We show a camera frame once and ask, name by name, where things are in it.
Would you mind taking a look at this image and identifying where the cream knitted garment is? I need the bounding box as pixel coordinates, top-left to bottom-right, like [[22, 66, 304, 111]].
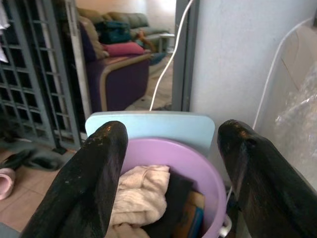
[[106, 164, 171, 238]]

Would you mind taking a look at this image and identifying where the grey door frame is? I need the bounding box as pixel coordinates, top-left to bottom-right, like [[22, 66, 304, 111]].
[[171, 0, 200, 112]]

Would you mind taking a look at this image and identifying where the light blue plastic stool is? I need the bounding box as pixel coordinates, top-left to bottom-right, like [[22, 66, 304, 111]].
[[85, 111, 215, 159]]

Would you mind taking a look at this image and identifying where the teal bag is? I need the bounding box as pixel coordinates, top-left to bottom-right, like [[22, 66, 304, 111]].
[[95, 20, 132, 45]]

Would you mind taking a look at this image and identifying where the dark green floor cloth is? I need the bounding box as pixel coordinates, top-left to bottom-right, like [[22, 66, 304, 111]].
[[0, 138, 75, 172]]

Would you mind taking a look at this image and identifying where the black garment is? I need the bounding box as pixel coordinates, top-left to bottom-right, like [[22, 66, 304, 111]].
[[141, 171, 197, 238]]

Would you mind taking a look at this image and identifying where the clear plastic bag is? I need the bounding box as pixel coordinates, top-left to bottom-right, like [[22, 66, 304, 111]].
[[274, 70, 317, 174]]

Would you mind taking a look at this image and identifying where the pink cushion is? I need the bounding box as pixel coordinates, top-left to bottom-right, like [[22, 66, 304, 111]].
[[102, 41, 145, 57]]

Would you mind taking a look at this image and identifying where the small white side table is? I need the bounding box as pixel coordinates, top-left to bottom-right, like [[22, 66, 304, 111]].
[[158, 33, 175, 53]]

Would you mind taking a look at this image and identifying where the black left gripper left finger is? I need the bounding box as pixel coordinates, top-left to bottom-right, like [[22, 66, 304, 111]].
[[20, 120, 129, 238]]

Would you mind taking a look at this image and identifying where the purple armchair with beige trim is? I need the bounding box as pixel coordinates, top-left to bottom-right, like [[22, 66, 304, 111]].
[[78, 15, 152, 113]]

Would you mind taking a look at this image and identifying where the grey metal grille gate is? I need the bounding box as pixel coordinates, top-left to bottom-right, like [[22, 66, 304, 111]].
[[0, 0, 92, 151]]

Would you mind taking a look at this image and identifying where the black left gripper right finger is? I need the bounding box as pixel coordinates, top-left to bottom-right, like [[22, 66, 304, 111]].
[[217, 119, 317, 238]]

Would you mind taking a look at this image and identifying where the pink slipper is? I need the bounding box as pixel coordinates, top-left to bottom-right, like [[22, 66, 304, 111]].
[[0, 167, 16, 200]]

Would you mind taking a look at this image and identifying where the white power cable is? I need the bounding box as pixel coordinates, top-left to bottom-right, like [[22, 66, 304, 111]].
[[149, 0, 195, 112]]

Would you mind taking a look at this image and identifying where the green sofa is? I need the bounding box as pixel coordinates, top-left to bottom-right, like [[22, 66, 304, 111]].
[[77, 7, 171, 53]]

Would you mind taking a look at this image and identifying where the brown and blue garment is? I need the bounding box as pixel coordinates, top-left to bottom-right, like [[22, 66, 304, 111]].
[[172, 190, 207, 238]]

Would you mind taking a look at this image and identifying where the purple plastic laundry bucket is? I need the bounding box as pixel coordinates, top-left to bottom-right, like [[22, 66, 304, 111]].
[[106, 137, 227, 238]]

